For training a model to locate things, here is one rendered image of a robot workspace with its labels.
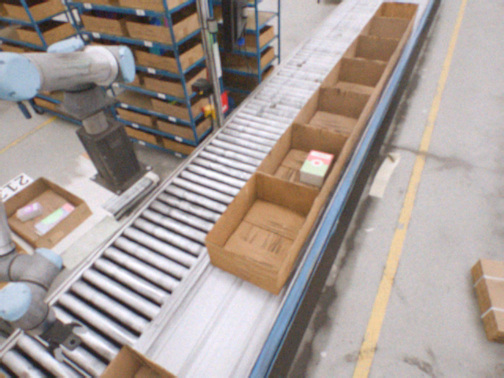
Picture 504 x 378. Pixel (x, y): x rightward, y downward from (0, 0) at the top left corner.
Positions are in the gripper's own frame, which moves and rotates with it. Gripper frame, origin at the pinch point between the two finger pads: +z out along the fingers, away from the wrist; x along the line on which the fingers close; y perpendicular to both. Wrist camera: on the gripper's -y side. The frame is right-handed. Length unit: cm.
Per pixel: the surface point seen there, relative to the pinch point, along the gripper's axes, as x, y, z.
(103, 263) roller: -30.8, 21.2, 5.2
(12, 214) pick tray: -29, 88, 4
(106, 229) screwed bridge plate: -45, 34, 5
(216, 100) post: -141, 28, -15
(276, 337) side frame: -33, -64, -11
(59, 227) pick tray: -33, 50, -2
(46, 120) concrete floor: -158, 294, 81
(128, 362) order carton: -4.5, -29.6, -16.7
